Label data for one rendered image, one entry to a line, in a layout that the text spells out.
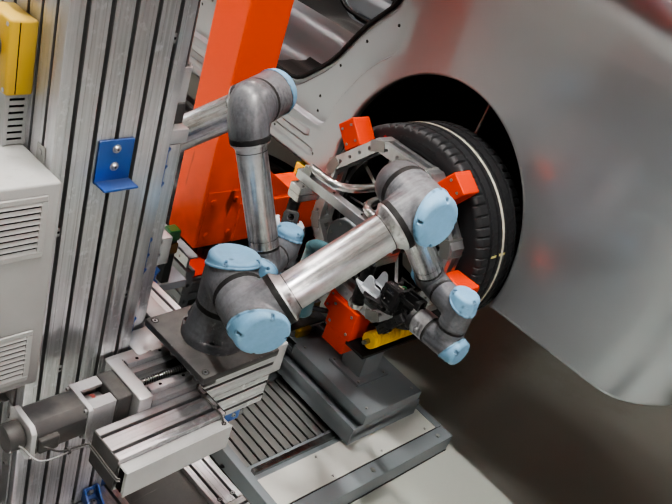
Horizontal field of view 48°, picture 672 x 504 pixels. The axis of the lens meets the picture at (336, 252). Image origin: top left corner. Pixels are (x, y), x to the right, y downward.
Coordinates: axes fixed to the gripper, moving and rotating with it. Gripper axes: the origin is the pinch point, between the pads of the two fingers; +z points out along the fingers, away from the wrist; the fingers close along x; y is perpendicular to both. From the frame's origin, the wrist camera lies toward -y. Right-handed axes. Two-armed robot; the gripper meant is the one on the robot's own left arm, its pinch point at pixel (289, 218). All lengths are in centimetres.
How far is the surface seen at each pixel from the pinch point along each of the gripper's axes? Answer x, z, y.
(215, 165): -26.6, 18.4, -1.1
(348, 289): 25.1, 3.8, 21.1
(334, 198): 10.3, -8.2, -14.6
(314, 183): 3.9, -1.8, -14.3
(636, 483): 165, 20, 83
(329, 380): 30, 6, 61
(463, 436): 91, 21, 83
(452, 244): 45.4, -15.0, -14.4
